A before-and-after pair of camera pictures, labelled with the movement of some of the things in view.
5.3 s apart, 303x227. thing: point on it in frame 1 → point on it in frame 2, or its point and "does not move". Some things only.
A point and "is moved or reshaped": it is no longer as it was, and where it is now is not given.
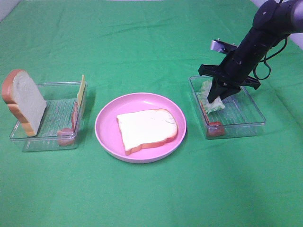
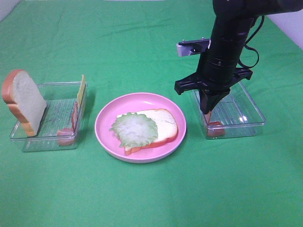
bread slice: [145, 127] does not move
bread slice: [25, 100] does not move
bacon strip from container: [65, 136] does not move
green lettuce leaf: [203, 91] is moved or reshaped
